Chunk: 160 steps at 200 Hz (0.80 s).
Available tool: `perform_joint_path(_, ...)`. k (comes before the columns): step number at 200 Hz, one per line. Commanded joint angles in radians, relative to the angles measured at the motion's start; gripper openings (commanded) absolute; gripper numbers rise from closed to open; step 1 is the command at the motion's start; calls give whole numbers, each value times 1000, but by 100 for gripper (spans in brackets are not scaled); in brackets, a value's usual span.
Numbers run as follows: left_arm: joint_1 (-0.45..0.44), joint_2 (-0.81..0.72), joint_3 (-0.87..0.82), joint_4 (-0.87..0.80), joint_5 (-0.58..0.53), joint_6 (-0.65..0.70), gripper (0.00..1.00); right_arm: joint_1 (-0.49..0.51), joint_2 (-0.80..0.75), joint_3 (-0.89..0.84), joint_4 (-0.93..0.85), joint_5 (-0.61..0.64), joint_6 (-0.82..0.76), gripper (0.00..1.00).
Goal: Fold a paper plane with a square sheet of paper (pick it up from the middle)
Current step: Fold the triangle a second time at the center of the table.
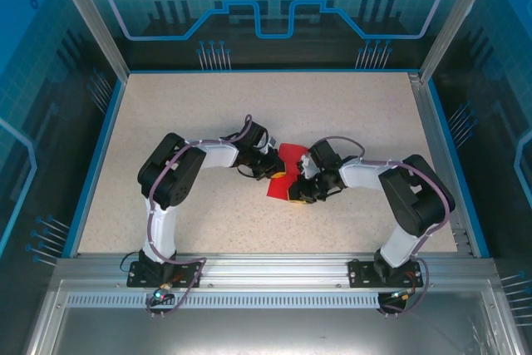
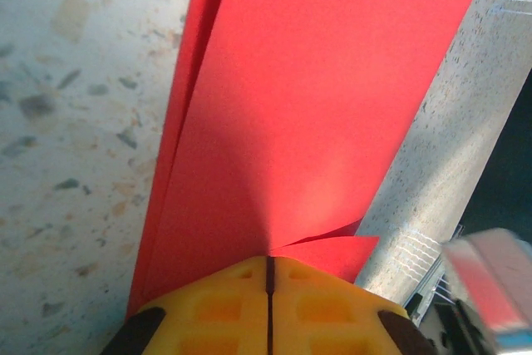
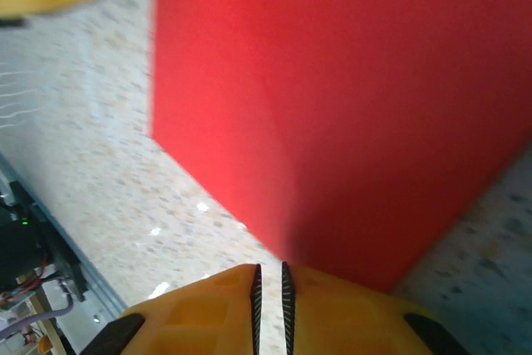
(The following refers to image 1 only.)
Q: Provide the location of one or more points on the aluminium frame post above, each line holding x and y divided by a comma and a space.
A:
455, 18
93, 18

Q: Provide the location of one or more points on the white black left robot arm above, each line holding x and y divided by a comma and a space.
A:
216, 155

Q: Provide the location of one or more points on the aluminium side rail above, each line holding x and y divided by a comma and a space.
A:
440, 164

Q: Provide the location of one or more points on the blue table edge trim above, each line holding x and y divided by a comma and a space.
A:
99, 164
456, 164

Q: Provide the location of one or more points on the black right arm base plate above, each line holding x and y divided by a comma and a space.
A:
359, 276

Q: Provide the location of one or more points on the grey metal tray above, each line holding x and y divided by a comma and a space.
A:
270, 334

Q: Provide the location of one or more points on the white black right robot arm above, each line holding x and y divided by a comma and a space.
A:
361, 176

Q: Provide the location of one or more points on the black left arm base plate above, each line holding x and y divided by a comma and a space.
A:
187, 278

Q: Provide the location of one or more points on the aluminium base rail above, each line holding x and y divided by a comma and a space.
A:
270, 272

